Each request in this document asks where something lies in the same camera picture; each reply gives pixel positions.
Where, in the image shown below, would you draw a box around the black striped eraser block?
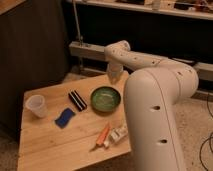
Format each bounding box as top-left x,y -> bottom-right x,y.
68,90 -> 87,111

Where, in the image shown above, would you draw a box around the blue sponge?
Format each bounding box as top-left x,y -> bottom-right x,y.
55,108 -> 75,128

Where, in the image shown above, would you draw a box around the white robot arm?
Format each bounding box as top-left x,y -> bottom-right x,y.
104,40 -> 199,171

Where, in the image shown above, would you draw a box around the green ceramic bowl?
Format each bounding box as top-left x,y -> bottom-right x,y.
90,86 -> 121,112

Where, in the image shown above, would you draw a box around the metal rail beam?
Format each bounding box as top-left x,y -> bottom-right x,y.
68,40 -> 213,83

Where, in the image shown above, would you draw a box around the black cables on floor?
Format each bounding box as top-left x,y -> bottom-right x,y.
198,93 -> 213,171

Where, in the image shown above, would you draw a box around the upper shelf with clutter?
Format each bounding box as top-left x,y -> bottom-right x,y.
66,0 -> 213,21

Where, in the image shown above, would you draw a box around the vertical metal rod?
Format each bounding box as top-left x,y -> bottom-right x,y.
71,0 -> 84,73

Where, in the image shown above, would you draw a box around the wooden table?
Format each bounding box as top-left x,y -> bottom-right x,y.
18,75 -> 130,171

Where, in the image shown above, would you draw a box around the translucent white cup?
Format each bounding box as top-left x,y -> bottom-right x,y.
25,95 -> 47,118

